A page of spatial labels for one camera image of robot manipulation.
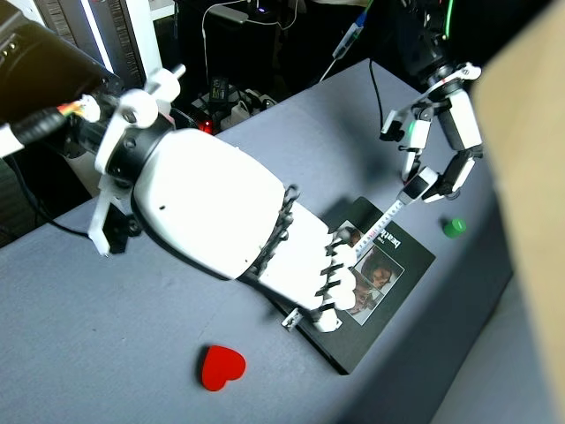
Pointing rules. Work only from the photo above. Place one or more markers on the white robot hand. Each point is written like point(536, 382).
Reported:
point(461, 119)
point(212, 199)

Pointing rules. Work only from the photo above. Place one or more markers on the black Let It Be album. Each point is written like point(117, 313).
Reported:
point(397, 282)

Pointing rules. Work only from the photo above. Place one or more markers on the blurred beige panel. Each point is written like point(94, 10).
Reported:
point(529, 132)

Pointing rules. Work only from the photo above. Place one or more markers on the white power strip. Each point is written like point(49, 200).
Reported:
point(240, 110)

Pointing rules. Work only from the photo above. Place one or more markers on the green cylinder block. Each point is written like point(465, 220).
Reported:
point(454, 228)

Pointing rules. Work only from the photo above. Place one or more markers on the black power adapter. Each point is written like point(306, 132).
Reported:
point(220, 89)

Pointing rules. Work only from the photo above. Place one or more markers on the black computer case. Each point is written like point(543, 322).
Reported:
point(229, 44)

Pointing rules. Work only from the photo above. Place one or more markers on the red heart block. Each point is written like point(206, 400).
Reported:
point(220, 368)

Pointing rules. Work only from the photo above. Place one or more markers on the grey table cloth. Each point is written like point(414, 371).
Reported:
point(110, 353)

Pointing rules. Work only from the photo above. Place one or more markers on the black cabinet with light strip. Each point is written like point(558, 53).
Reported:
point(119, 35)

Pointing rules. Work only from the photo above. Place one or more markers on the white frame post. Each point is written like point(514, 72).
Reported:
point(145, 35)

